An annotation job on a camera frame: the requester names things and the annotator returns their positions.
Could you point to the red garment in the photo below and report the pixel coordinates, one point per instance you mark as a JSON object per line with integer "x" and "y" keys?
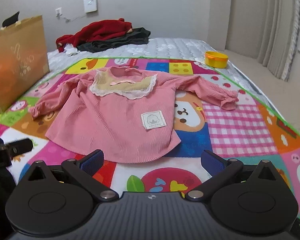
{"x": 100, "y": 31}

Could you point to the black garment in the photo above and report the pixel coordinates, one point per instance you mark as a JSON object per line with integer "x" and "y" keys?
{"x": 120, "y": 41}

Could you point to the yellow round container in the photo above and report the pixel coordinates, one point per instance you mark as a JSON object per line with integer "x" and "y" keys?
{"x": 215, "y": 58}

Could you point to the colourful cartoon play mat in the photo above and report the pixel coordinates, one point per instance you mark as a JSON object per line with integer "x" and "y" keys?
{"x": 240, "y": 130}

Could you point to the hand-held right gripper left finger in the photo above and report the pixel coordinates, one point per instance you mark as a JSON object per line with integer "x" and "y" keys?
{"x": 93, "y": 162}

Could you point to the white wall socket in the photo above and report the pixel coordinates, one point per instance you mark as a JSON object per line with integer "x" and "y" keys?
{"x": 58, "y": 11}

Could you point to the white crumpled cloth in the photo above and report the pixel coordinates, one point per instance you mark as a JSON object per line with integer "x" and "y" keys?
{"x": 70, "y": 50}

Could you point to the beige curtain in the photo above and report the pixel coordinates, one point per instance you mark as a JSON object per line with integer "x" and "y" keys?
{"x": 280, "y": 25}

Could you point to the dark cloth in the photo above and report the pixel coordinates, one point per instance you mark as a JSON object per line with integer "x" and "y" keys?
{"x": 11, "y": 19}

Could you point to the brown paper bag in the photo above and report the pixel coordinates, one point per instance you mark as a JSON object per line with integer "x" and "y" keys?
{"x": 15, "y": 62}

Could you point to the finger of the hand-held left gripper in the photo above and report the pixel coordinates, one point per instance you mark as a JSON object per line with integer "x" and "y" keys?
{"x": 21, "y": 147}

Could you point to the white wall device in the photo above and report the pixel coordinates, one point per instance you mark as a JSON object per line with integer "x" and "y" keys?
{"x": 90, "y": 4}

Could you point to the pink ribbed child's shirt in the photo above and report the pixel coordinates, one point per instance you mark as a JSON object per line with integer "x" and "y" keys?
{"x": 110, "y": 120}

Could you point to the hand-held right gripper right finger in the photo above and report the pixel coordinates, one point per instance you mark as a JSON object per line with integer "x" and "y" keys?
{"x": 211, "y": 163}

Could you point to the white quilted mattress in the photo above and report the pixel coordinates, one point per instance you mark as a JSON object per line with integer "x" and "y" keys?
{"x": 170, "y": 46}

